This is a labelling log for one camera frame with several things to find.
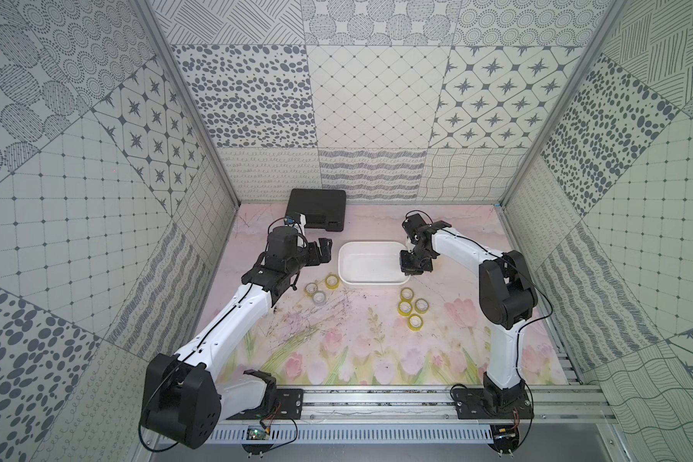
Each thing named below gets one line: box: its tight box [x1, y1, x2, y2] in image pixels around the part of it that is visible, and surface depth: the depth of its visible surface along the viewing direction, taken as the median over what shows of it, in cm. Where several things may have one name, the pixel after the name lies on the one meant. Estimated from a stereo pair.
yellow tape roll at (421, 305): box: [413, 297, 430, 314], surface depth 94 cm
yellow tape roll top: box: [400, 286, 415, 300], surface depth 97 cm
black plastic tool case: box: [284, 188, 347, 232], surface depth 120 cm
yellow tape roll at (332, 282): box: [324, 274, 341, 291], surface depth 98 cm
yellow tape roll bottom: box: [407, 313, 425, 333], surface depth 90 cm
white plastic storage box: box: [337, 240, 411, 285], surface depth 101 cm
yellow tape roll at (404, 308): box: [396, 301, 413, 317], surface depth 93 cm
